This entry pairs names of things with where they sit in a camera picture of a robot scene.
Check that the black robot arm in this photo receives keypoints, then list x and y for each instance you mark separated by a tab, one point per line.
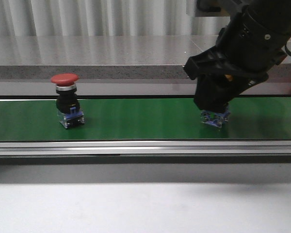
276	14

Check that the aluminium conveyor side rail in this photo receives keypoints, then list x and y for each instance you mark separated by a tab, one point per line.
147	147

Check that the white pleated curtain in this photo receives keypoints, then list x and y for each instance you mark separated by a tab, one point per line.
103	18

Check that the grey stone slab right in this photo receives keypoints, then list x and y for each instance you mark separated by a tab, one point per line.
277	74

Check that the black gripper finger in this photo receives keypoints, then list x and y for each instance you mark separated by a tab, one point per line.
211	93

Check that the grey stone slab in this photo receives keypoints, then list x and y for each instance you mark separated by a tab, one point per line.
38	58
277	74

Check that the yellow mushroom push button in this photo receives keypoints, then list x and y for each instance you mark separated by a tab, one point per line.
217	119

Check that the green conveyor belt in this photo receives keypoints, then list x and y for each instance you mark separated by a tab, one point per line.
262	118

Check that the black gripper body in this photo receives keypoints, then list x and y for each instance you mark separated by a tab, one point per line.
245	49

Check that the grey stone slab left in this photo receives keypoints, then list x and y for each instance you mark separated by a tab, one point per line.
38	58

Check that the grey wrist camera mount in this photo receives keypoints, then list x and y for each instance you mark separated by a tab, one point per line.
210	8

